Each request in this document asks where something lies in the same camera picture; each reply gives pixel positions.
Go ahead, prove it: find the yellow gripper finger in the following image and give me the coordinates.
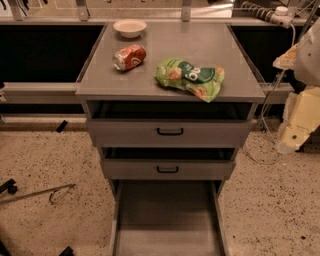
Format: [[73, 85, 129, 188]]
[[276, 86, 320, 154], [273, 44, 298, 70]]

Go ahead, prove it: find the green rice chip bag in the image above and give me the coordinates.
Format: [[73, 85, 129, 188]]
[[154, 58, 225, 103]]

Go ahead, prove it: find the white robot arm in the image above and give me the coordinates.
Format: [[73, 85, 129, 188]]
[[273, 18, 320, 154]]

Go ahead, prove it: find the grey drawer cabinet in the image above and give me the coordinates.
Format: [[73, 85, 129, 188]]
[[76, 22, 265, 189]]

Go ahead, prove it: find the bottom grey drawer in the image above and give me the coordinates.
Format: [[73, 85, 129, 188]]
[[110, 180, 230, 256]]

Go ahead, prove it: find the grey drawer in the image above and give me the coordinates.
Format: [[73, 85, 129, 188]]
[[101, 147, 235, 180], [86, 100, 253, 148], [110, 180, 230, 256]]

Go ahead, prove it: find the top grey drawer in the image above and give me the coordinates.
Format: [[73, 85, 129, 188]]
[[86, 100, 253, 148]]

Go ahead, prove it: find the middle grey drawer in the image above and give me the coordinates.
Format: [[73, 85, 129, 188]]
[[101, 147, 235, 180]]

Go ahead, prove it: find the orange soda can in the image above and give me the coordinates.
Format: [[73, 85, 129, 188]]
[[113, 44, 146, 71]]

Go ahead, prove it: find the white bowl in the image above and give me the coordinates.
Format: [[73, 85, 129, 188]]
[[113, 19, 147, 39]]

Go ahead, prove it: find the metal rod on floor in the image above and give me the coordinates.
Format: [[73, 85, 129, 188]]
[[0, 184, 76, 205]]

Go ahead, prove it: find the black clamp on floor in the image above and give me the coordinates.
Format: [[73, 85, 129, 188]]
[[0, 179, 18, 195]]

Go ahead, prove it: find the white power cable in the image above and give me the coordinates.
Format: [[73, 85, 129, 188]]
[[244, 23, 298, 166]]

